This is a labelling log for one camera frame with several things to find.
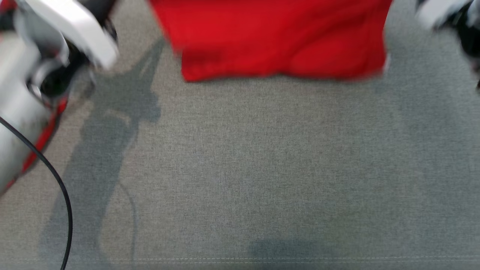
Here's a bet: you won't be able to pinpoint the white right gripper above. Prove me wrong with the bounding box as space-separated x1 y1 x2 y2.
414 0 480 90

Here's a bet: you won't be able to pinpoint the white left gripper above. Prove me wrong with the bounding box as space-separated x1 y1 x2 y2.
17 0 120 72

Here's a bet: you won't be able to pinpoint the red shorts with white stripe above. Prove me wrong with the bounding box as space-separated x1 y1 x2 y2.
150 0 392 82

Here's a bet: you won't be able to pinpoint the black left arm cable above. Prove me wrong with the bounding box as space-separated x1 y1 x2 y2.
0 116 74 270

